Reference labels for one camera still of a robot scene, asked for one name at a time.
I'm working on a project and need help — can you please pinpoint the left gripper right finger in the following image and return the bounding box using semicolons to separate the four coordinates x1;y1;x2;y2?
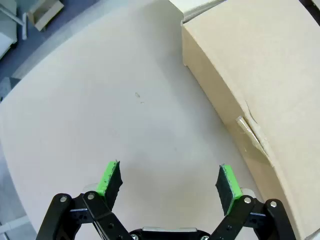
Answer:
209;164;297;240

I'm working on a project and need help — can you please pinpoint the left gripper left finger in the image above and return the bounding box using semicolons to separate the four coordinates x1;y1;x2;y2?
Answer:
36;160;131;240

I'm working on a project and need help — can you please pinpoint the large cardboard packing box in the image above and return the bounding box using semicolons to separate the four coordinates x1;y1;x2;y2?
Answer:
180;0;320;240

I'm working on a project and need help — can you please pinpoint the small open cardboard box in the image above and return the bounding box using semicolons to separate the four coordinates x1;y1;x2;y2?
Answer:
26;0;65;32

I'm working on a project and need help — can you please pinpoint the white cabinet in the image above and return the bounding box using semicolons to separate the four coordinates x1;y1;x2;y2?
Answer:
0;9;19;60

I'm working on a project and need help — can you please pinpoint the white table frame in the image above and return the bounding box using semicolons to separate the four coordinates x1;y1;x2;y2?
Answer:
0;4;28;41

